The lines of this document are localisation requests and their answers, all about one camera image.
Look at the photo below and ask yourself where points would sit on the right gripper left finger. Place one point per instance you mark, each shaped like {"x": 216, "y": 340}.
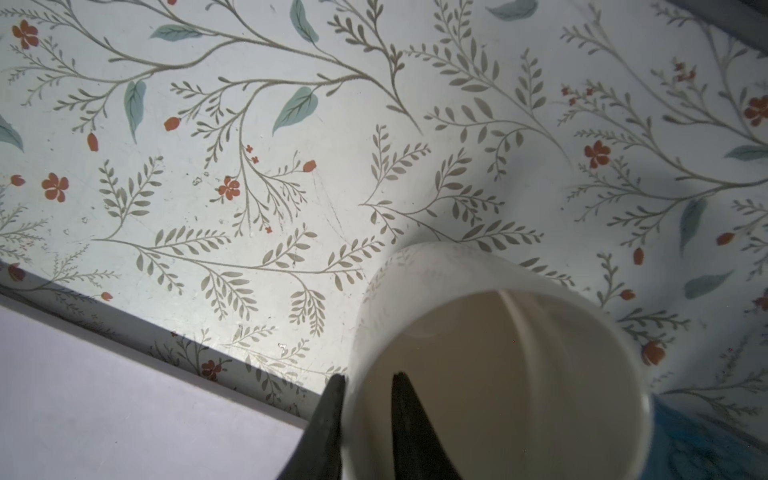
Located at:
{"x": 317, "y": 455}

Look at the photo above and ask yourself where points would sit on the blue dotted mug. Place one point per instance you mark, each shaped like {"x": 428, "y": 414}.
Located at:
{"x": 684, "y": 447}

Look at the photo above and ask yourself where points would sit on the white mug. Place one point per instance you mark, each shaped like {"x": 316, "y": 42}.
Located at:
{"x": 520, "y": 377}

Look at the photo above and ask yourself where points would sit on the lavender plastic tray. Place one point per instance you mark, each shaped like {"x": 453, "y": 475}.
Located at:
{"x": 75, "y": 405}

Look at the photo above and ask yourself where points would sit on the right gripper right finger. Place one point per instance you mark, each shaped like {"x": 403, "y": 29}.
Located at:
{"x": 417, "y": 451}

